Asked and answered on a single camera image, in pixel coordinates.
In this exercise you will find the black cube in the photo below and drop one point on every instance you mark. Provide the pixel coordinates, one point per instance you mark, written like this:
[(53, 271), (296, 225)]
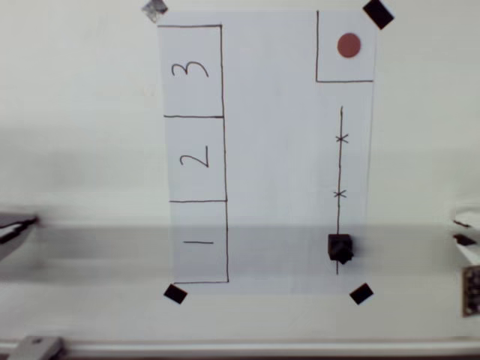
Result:
[(339, 247)]

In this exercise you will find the black tape piece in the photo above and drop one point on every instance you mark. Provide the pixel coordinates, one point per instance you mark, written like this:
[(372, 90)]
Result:
[(378, 14), (361, 294), (175, 294)]

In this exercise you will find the red round sticker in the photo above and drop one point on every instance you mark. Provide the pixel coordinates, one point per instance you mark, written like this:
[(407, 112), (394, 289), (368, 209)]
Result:
[(348, 45)]

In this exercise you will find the white paper sheet with markings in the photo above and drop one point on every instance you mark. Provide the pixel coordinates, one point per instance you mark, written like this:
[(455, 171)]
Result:
[(270, 112)]

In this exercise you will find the grey tape piece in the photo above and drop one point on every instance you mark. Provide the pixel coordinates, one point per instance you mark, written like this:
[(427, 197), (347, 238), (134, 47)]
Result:
[(154, 10)]

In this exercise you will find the grey metal clamp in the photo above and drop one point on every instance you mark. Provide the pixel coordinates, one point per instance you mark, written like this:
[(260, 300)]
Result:
[(37, 347)]

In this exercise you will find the dark grey wedge-shaped object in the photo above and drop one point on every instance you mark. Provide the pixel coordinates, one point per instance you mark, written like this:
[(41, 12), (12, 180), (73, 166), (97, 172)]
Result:
[(13, 228)]

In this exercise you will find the black camera circuit board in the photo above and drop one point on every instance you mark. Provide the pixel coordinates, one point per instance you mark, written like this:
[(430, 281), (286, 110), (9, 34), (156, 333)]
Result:
[(471, 292)]

